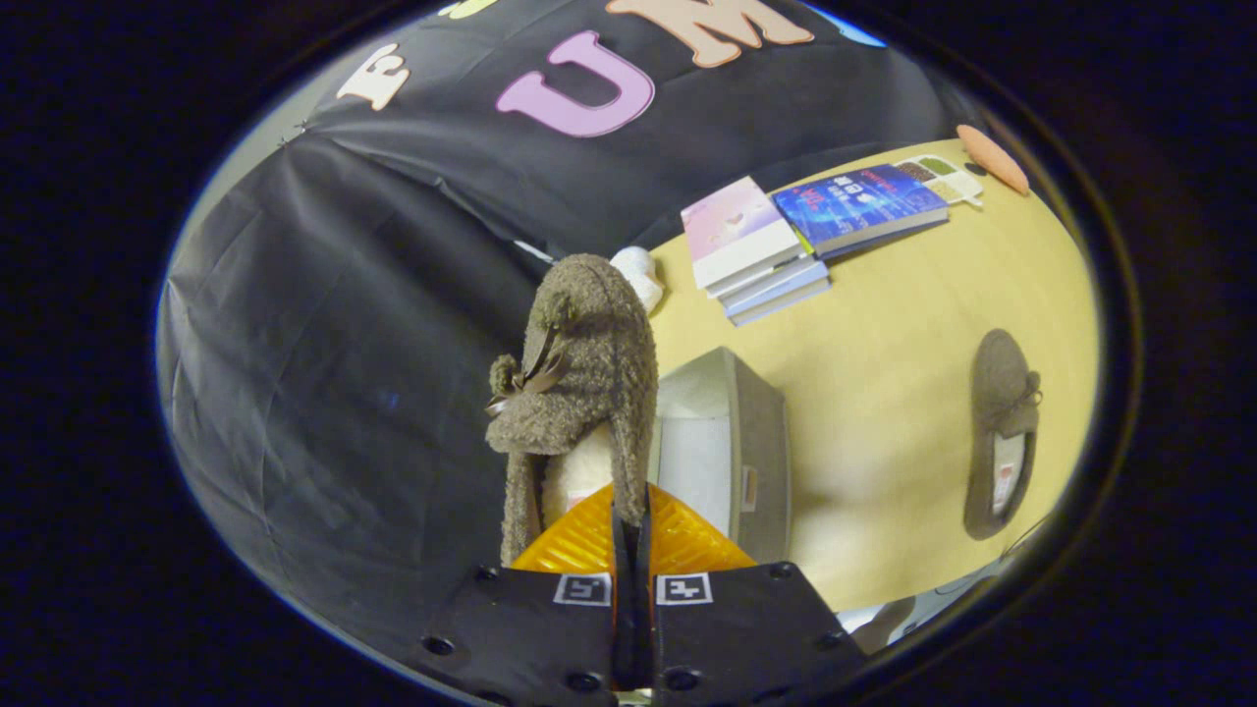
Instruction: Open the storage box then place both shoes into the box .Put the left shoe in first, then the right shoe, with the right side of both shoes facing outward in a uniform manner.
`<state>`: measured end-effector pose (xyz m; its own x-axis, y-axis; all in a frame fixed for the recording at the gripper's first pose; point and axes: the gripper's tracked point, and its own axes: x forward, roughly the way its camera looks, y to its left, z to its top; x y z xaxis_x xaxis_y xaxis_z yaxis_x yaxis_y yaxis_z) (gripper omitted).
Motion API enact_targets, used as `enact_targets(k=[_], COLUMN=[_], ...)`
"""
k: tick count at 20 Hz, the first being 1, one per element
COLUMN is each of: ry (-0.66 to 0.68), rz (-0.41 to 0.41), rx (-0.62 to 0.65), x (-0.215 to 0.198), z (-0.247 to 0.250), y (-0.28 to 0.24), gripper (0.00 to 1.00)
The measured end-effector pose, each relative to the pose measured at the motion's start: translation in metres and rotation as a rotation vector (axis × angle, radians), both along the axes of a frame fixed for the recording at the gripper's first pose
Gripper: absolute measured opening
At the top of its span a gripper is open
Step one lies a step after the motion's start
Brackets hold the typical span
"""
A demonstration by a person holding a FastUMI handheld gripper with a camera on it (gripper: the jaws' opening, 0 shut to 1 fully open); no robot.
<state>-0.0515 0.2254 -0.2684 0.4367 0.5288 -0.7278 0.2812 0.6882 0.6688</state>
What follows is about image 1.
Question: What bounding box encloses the white plush toy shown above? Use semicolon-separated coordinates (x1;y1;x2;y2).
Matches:
611;245;667;315

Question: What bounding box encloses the grey fabric storage box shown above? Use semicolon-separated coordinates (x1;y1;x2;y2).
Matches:
648;346;792;567

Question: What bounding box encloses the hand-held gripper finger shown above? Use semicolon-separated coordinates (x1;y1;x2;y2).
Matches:
634;481;871;706
407;482;634;704

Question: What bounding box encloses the dark blue cover book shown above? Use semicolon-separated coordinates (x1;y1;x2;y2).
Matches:
771;163;952;261

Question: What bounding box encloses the brown fuzzy shoe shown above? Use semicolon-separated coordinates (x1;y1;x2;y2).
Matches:
962;328;1044;542
484;253;661;570

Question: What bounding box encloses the pale blue book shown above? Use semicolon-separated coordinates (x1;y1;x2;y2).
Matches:
722;260;833;328

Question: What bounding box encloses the pink cover book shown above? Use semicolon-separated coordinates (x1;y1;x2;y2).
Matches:
681;176;805;292

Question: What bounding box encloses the white colour swatch card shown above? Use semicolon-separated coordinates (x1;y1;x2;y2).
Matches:
895;153;985;209

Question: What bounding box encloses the black backdrop cloth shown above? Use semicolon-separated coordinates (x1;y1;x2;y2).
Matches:
157;0;968;679

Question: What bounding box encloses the white book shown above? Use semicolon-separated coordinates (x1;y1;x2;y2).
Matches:
707;253;820;299

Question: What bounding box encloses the orange oval pad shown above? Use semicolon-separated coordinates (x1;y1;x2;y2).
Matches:
956;124;1031;196

